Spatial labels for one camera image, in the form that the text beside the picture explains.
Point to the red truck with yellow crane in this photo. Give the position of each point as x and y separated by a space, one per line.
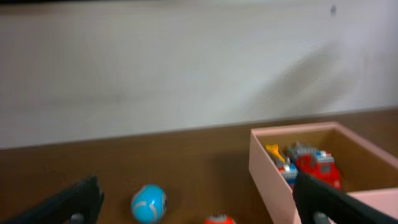
286 168

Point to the orange-red toy ball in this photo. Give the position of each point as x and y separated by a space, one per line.
219 219

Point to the red toy fire truck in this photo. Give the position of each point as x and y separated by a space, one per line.
317 163

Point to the pink cardboard box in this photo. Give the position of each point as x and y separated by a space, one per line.
368 173

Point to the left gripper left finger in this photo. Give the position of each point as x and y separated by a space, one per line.
84 198

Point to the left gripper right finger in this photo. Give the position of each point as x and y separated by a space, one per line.
318 202

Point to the blue toy ball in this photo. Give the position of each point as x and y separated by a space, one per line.
149 204

